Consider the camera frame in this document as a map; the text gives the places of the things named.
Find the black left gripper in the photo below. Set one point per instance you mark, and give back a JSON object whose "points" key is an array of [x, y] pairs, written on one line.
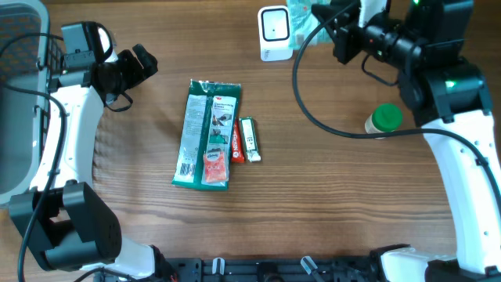
{"points": [[142, 74]]}

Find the red Nescafe sachet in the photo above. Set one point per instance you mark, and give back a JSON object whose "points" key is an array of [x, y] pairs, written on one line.
{"points": [[236, 146]]}

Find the mint green wipes pack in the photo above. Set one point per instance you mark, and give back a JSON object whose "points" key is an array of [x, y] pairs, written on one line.
{"points": [[302, 21]]}

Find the green Axe Brand box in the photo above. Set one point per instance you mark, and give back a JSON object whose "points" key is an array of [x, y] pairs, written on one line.
{"points": [[250, 142]]}

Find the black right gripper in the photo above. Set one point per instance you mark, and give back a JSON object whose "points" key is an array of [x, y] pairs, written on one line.
{"points": [[335, 26]]}

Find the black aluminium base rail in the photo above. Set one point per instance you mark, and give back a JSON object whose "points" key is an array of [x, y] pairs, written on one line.
{"points": [[340, 269]]}

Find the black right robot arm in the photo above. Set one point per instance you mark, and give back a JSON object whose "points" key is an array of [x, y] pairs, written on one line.
{"points": [[452, 109]]}

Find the green lid jar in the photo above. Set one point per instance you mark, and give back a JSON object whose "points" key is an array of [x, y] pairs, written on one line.
{"points": [[386, 118]]}

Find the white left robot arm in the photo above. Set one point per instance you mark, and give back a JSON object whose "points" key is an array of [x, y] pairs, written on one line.
{"points": [[64, 223]]}

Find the green 3M gloves pack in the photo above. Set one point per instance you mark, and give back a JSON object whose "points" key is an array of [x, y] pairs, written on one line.
{"points": [[211, 109]]}

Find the grey plastic mesh basket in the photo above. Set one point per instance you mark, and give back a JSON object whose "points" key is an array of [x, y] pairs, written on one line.
{"points": [[26, 64]]}

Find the white barcode scanner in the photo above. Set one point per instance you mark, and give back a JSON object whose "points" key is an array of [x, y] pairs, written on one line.
{"points": [[274, 33]]}

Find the orange Kleenex tissue pack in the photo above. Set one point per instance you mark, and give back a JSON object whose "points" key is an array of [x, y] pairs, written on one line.
{"points": [[215, 167]]}

